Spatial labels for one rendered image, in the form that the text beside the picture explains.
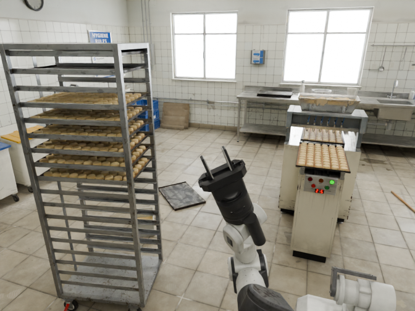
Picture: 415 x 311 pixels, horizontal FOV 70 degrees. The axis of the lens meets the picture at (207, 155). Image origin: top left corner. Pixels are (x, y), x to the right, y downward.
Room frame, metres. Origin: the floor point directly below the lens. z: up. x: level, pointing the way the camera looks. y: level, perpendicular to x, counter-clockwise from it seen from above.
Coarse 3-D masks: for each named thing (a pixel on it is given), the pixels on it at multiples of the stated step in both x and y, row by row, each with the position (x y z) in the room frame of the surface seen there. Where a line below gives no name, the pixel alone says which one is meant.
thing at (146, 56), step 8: (144, 48) 1.99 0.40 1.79; (144, 56) 1.99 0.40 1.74; (152, 96) 2.01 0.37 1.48; (152, 104) 2.00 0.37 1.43; (152, 112) 1.99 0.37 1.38; (152, 128) 1.99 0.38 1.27; (152, 152) 1.99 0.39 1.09; (160, 216) 2.01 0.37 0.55; (160, 224) 2.00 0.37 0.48; (160, 232) 1.99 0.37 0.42; (160, 248) 1.99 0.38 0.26; (160, 256) 1.99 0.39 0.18
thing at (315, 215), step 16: (304, 176) 2.18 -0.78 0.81; (336, 176) 2.11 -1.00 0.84; (304, 192) 2.17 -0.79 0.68; (336, 192) 2.09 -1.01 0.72; (304, 208) 2.16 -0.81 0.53; (320, 208) 2.12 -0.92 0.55; (336, 208) 2.08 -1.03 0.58; (304, 224) 2.16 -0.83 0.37; (320, 224) 2.12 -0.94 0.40; (336, 224) 2.08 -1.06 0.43; (304, 240) 2.15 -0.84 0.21; (320, 240) 2.11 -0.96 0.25; (304, 256) 2.17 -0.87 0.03; (320, 256) 2.13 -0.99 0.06
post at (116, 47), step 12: (120, 60) 1.55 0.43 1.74; (120, 72) 1.54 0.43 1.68; (120, 84) 1.54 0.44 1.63; (120, 96) 1.54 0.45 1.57; (120, 108) 1.54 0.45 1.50; (120, 120) 1.54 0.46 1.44; (132, 180) 1.55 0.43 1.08; (132, 192) 1.54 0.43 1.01; (132, 204) 1.54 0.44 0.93; (132, 216) 1.54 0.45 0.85; (132, 228) 1.54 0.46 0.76; (144, 288) 1.56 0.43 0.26; (144, 300) 1.55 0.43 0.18
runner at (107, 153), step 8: (32, 152) 1.65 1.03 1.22; (40, 152) 1.64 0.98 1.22; (48, 152) 1.63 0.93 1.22; (56, 152) 1.63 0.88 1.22; (64, 152) 1.62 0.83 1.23; (72, 152) 1.61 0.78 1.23; (80, 152) 1.61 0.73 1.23; (88, 152) 1.60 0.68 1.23; (96, 152) 1.59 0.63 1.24; (104, 152) 1.59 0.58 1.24; (112, 152) 1.58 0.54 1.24; (120, 152) 1.58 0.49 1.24
